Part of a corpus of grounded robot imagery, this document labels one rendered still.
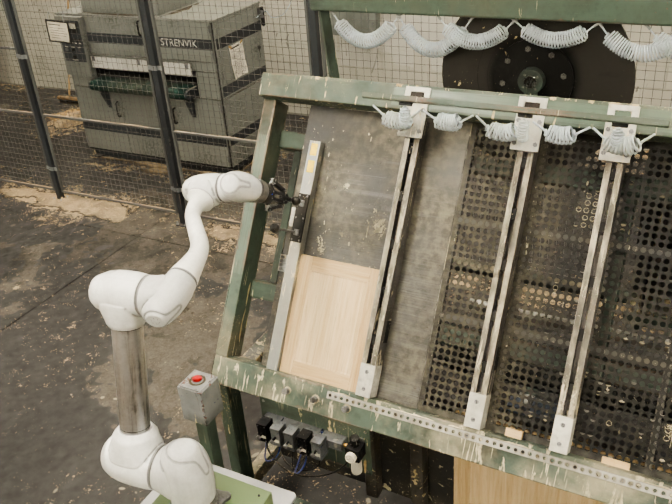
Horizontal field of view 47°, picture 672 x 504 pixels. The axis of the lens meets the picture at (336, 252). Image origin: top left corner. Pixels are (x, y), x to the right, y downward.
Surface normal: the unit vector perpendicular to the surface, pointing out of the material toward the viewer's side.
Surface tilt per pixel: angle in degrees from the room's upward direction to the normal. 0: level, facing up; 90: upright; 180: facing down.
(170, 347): 0
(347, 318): 58
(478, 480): 90
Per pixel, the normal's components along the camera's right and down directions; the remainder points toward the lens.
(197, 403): -0.47, 0.46
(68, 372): -0.07, -0.87
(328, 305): -0.43, -0.07
